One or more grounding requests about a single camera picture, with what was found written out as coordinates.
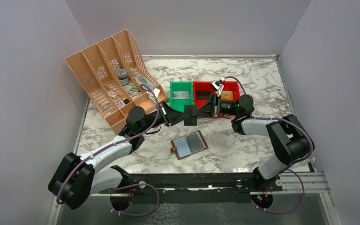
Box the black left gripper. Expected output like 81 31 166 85
139 101 189 134

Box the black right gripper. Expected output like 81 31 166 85
192 93 240 119

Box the black card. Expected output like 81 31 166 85
195 91 211 100
184 105 197 127

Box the brown leather card holder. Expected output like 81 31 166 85
170 130 209 160

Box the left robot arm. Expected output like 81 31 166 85
48 102 196 209

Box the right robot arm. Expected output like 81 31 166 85
191 94 315 191

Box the black card in red bin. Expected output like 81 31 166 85
195 91 211 100

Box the silver card in green bin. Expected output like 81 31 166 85
172 90 190 100

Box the gold card in red bin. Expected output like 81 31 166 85
221 90 234 100

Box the red plastic bin middle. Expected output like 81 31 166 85
193 81 215 109

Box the red plastic bin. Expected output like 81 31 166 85
193 81 215 109
220 81 240 102

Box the green plastic bin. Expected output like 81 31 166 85
169 81 194 113

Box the red plastic bin right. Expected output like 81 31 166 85
220 81 240 102

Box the green pen in organizer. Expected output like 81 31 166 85
129 87 140 92

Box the blue packet in organizer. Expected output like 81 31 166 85
137 75 155 89

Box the red pencil in organizer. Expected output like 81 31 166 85
105 85 123 99

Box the silver round tin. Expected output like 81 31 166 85
115 68 129 86

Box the peach plastic file organizer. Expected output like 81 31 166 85
65 30 167 134

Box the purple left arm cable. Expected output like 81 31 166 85
56 84 161 206

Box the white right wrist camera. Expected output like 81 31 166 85
210 77 225 97

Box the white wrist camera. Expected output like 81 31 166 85
148 88 160 105
210 77 225 97

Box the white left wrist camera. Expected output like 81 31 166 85
148 88 160 105

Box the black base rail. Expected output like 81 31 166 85
100 166 282 204

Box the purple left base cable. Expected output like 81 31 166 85
109 183 161 218

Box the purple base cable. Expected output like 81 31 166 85
109 183 161 218
250 169 306 215

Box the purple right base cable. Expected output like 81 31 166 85
250 169 306 215

